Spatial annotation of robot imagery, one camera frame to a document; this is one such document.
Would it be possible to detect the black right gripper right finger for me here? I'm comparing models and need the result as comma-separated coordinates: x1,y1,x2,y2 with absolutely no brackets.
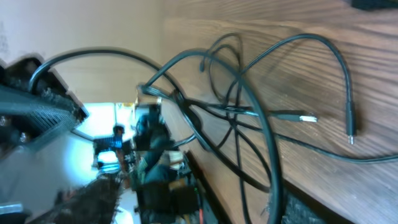
280,189,353,224

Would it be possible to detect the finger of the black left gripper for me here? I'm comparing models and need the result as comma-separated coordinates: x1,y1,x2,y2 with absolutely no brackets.
1,57,88,152

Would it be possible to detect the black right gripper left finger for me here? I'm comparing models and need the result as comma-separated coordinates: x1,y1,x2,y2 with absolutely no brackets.
29,179,121,224

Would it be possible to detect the black USB cable gray plug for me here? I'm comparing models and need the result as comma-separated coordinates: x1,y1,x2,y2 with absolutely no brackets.
27,33,398,194

